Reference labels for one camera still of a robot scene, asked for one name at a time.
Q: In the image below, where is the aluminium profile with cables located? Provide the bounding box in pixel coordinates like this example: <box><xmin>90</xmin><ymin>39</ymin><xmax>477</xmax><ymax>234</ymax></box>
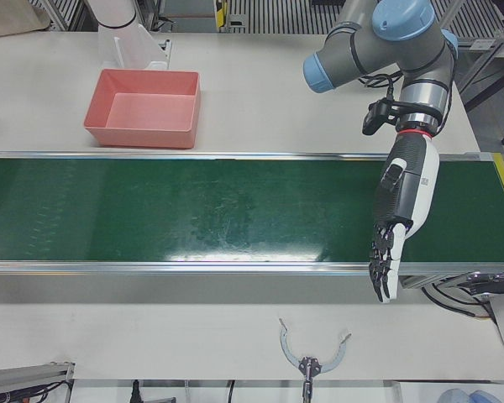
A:
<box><xmin>0</xmin><ymin>359</ymin><xmax>76</xmax><ymax>403</ymax></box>

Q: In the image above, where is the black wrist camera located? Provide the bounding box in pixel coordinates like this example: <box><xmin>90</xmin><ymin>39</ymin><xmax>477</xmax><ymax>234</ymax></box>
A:
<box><xmin>362</xmin><ymin>98</ymin><xmax>400</xmax><ymax>136</ymax></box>

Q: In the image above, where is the aluminium frame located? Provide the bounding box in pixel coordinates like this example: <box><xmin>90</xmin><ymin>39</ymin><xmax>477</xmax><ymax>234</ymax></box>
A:
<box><xmin>455</xmin><ymin>0</ymin><xmax>504</xmax><ymax>147</ymax></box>

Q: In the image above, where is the green belt conveyor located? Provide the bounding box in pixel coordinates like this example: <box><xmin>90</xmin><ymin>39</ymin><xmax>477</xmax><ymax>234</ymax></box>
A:
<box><xmin>0</xmin><ymin>149</ymin><xmax>504</xmax><ymax>290</ymax></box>

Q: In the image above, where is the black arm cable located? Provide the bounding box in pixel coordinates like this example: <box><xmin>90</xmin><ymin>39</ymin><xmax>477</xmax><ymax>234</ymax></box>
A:
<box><xmin>359</xmin><ymin>39</ymin><xmax>458</xmax><ymax>131</ymax></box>

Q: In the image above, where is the white column with bracket base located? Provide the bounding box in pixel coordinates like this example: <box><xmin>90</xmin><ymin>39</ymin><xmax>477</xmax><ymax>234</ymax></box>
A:
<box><xmin>85</xmin><ymin>0</ymin><xmax>172</xmax><ymax>72</ymax></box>

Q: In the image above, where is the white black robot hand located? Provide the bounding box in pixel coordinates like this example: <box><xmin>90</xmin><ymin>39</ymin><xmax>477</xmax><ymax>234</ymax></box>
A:
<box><xmin>367</xmin><ymin>128</ymin><xmax>441</xmax><ymax>304</ymax></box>

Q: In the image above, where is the black conveyor motor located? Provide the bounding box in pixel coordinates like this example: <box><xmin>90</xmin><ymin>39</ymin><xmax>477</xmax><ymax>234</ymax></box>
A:
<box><xmin>465</xmin><ymin>270</ymin><xmax>504</xmax><ymax>297</ymax></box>

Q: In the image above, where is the metal pole with clamp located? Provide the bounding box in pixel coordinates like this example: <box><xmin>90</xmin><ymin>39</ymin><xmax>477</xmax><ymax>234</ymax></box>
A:
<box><xmin>278</xmin><ymin>317</ymin><xmax>353</xmax><ymax>403</ymax></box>

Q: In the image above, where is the yellow black post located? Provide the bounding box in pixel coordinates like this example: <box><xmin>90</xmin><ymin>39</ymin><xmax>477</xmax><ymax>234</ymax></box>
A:
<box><xmin>212</xmin><ymin>0</ymin><xmax>231</xmax><ymax>31</ymax></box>

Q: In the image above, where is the pink plastic box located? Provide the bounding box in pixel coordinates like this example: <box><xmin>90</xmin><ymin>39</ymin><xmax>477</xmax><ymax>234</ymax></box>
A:
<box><xmin>82</xmin><ymin>69</ymin><xmax>202</xmax><ymax>150</ymax></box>

